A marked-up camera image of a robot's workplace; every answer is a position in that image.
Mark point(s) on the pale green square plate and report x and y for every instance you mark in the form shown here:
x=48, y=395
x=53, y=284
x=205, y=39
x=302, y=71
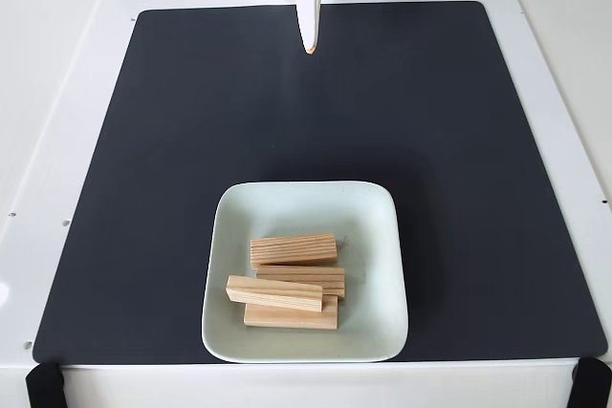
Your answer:
x=373, y=245

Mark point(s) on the black rubber mat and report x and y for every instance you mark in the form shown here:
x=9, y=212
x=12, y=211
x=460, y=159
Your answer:
x=143, y=188

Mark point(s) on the grooved wooden block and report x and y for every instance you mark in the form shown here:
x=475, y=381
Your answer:
x=294, y=249
x=330, y=279
x=287, y=318
x=275, y=294

